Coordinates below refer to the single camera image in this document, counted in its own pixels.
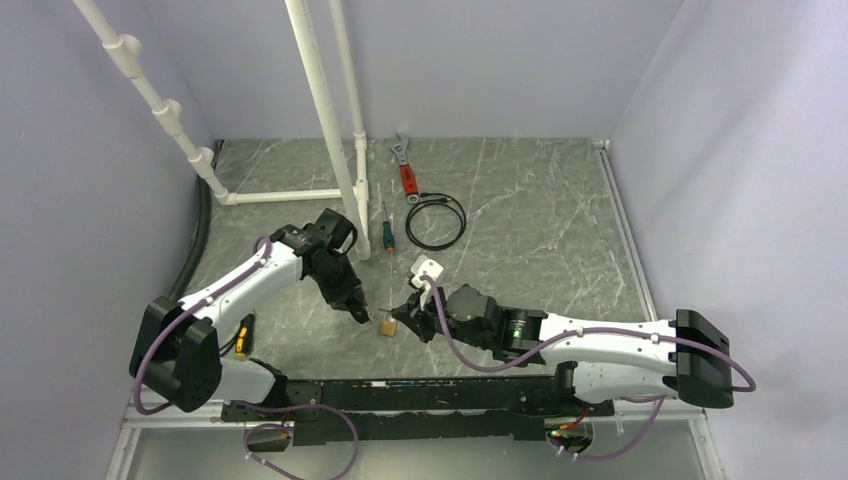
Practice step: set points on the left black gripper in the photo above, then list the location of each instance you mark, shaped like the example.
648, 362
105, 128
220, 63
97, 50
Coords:
351, 286

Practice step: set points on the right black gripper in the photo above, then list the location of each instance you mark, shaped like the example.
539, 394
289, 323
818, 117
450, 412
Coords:
413, 312

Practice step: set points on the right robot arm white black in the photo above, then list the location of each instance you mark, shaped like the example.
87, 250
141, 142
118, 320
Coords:
687, 357

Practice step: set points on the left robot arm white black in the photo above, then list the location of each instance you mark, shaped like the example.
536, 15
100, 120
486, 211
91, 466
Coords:
176, 361

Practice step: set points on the small brass padlock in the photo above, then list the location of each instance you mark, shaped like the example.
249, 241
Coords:
387, 327

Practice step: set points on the yellow black screwdriver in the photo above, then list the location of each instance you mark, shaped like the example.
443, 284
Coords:
245, 336

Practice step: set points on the black foam tube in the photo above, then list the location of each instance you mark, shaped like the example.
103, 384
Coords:
199, 241

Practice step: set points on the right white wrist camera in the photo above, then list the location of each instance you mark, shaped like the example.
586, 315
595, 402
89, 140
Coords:
424, 266

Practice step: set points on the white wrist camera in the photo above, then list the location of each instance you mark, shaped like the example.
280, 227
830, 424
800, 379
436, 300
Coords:
424, 266
316, 236

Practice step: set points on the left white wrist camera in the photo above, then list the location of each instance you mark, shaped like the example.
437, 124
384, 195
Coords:
316, 236

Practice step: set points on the green handle screwdriver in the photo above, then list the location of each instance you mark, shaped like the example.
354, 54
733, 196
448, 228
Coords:
388, 238

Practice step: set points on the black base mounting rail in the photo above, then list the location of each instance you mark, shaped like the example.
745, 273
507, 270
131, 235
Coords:
520, 407

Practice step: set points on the red handle adjustable wrench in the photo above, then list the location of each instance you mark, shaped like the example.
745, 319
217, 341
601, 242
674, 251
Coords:
407, 176

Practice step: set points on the aluminium rail right edge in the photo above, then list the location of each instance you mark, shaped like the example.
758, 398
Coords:
704, 444

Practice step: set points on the white pvc pipe frame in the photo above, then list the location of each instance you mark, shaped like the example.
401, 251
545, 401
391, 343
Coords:
352, 188

